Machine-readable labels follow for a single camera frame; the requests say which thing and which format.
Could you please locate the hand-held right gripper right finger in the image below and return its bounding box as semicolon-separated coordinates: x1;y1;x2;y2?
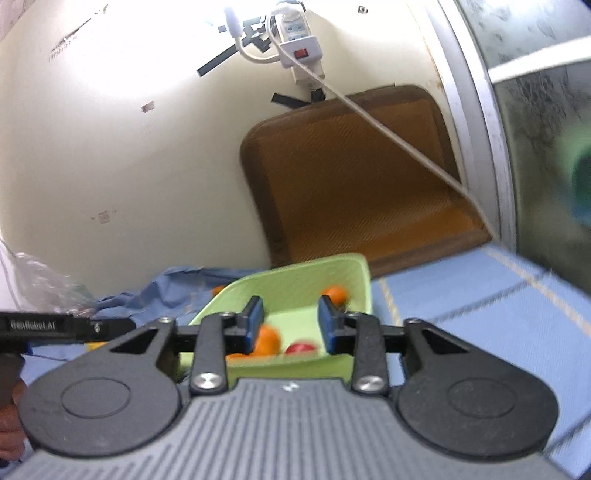
318;295;485;395

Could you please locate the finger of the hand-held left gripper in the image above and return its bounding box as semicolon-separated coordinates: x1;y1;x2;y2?
90;318;138;344

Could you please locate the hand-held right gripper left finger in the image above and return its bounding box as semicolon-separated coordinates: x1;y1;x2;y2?
92;295;266;395

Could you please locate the light green plastic basket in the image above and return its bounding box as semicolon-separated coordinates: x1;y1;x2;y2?
178;253;374;384

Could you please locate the person's left hand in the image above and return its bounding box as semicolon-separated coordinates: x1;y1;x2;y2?
0;379;37;463

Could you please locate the clear plastic bag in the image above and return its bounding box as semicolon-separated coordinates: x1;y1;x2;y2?
0;240;99;319

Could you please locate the blue striped blanket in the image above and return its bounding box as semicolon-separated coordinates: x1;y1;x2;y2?
0;244;591;480

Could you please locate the brown seat cushion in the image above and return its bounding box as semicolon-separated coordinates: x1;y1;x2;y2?
239;84;493;278

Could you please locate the black tape strip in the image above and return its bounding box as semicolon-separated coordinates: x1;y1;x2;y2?
196;45;239;78
271;89;325;108

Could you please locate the white power strip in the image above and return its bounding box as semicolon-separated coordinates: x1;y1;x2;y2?
265;2;324;71

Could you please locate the white power cable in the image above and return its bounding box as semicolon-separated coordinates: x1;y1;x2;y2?
292;59;502;243

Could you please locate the metal window frame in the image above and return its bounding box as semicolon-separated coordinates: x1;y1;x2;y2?
416;0;519;252

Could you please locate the white plug with cable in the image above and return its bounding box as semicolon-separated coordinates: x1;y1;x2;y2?
223;6;283;64

